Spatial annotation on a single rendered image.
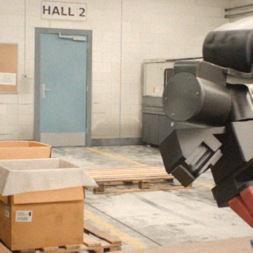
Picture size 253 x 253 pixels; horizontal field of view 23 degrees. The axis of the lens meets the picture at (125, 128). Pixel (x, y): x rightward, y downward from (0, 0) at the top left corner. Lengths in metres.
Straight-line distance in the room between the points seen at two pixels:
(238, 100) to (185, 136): 0.10
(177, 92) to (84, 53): 11.03
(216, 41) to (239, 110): 0.09
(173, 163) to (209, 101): 0.08
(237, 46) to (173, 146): 0.15
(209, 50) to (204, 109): 0.11
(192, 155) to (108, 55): 11.23
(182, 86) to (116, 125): 11.29
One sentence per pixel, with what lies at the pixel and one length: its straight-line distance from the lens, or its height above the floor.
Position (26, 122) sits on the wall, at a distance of 11.46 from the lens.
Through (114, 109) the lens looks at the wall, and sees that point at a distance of 11.95.
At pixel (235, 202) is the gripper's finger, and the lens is 0.73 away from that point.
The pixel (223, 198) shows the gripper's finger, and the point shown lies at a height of 1.05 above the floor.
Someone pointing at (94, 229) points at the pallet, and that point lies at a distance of 4.49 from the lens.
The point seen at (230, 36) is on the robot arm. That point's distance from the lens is 0.77.
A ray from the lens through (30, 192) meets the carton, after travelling 3.91.
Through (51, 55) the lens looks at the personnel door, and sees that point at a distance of 11.54.
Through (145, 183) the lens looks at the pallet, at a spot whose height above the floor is 0.09.
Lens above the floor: 1.18
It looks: 4 degrees down
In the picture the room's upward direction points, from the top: 1 degrees clockwise
